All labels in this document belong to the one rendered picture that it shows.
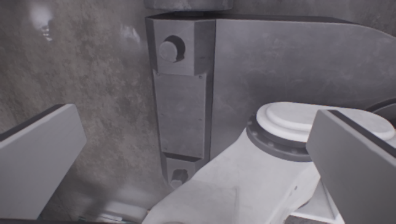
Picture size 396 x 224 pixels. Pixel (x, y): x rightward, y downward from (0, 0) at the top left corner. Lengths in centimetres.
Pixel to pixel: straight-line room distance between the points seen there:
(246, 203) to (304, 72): 30
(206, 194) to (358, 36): 38
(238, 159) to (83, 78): 70
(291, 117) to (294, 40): 16
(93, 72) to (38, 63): 24
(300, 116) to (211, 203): 21
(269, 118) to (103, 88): 64
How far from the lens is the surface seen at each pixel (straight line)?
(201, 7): 44
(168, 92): 50
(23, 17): 98
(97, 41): 79
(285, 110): 38
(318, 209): 48
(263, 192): 29
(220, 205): 25
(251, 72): 47
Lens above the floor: 61
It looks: 58 degrees down
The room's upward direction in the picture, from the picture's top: 154 degrees counter-clockwise
